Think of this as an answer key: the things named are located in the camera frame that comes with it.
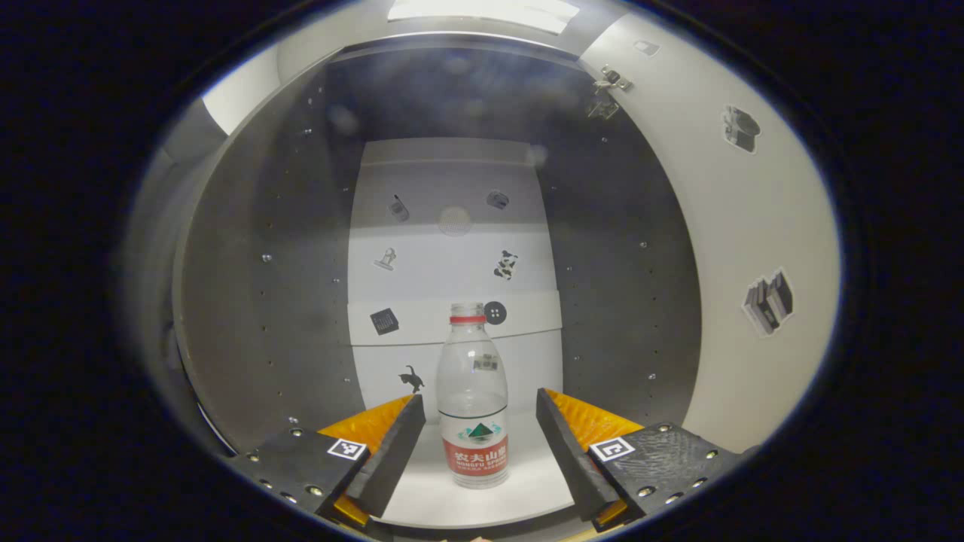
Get grey cabinet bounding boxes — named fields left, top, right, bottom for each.
left=120, top=30, right=705, bottom=539

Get metal door hinge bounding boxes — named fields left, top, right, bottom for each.
left=586, top=65, right=633, bottom=121

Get clear plastic bottle red label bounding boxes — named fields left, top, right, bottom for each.
left=435, top=303, right=510, bottom=490

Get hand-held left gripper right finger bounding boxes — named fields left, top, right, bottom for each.
left=535, top=388, right=743, bottom=534

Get large ceiling light panel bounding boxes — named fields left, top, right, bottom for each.
left=388, top=0, right=581, bottom=35

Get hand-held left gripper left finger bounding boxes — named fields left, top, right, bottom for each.
left=224, top=391, right=429, bottom=534

